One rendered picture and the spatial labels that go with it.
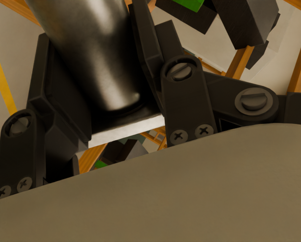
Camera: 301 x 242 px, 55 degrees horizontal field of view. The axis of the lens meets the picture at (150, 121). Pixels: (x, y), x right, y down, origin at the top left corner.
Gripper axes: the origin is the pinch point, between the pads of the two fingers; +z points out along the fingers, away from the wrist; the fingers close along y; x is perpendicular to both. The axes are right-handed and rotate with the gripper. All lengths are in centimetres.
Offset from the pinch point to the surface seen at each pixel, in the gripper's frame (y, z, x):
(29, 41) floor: -107, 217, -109
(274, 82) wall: 231, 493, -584
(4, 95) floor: -147, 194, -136
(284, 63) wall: 249, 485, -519
